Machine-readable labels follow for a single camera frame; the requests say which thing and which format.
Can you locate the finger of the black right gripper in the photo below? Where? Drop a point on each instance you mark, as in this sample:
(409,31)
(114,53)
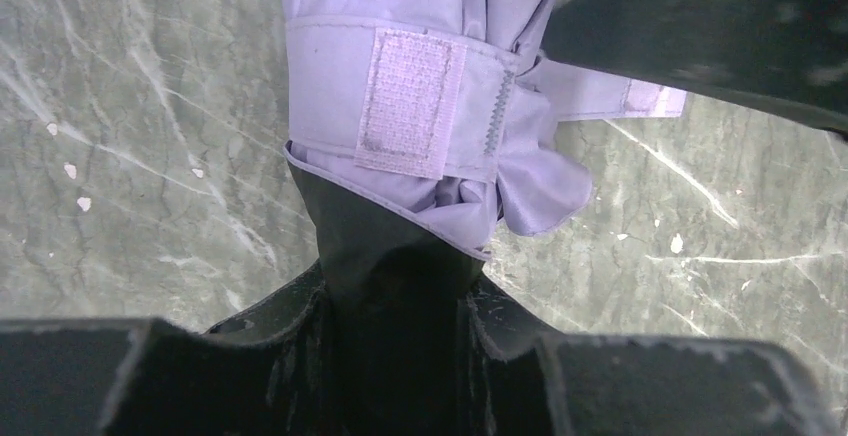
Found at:
(783,57)

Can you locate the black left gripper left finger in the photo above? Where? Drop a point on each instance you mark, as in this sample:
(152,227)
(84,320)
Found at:
(260,372)

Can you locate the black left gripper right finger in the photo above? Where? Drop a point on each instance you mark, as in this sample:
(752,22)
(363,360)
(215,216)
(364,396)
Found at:
(520,376)

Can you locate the light purple folding umbrella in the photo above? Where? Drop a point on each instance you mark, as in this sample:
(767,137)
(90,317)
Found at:
(415,128)

